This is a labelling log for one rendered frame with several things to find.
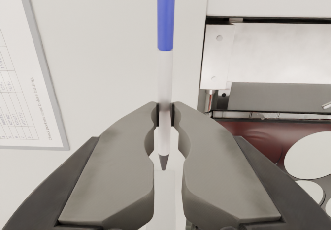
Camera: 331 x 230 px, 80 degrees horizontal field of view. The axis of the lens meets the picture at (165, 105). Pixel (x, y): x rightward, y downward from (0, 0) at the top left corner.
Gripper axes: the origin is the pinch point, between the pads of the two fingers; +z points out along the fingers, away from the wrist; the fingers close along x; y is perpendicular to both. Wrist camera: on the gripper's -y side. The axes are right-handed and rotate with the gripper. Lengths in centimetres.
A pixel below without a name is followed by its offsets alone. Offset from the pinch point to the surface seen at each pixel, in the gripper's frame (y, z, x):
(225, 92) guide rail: 7.7, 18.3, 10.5
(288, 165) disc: 18.3, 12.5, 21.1
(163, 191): 13.4, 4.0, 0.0
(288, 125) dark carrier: 10.5, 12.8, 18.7
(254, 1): -5.7, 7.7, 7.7
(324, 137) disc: 12.4, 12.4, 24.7
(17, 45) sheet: -1.9, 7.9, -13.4
